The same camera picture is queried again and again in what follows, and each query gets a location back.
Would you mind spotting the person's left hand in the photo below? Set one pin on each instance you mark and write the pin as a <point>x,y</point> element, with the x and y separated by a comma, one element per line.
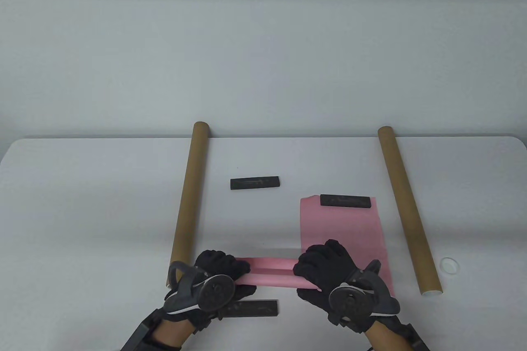
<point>218,262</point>

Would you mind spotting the person's right hand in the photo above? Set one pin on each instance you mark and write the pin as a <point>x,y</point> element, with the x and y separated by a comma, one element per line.
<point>325,264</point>

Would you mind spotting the pink paper sheet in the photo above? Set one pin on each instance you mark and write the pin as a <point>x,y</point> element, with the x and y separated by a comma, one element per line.
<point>341,227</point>
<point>271,275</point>

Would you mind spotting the black bar paperweight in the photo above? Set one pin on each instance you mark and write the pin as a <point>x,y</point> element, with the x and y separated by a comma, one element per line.
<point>255,183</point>
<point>255,309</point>
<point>345,201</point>

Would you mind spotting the brown cardboard mailing tube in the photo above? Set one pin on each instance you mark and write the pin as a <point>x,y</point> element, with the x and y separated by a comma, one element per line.
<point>401,194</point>
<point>189,203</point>

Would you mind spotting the clear plastic tube cap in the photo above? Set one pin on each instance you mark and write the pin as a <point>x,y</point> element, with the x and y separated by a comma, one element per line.
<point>442,265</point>

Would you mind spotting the person's left forearm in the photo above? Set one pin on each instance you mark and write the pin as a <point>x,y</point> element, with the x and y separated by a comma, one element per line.
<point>173,336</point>

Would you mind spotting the person's right forearm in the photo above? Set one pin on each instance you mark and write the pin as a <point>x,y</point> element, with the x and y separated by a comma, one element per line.
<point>387,340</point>

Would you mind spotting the grey hand tracker controller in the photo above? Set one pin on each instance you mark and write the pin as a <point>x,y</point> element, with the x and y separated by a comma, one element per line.
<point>348,297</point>
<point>216,295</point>

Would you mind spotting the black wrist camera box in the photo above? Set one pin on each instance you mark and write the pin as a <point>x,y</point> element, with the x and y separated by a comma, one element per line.
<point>416,338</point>
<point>138,334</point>

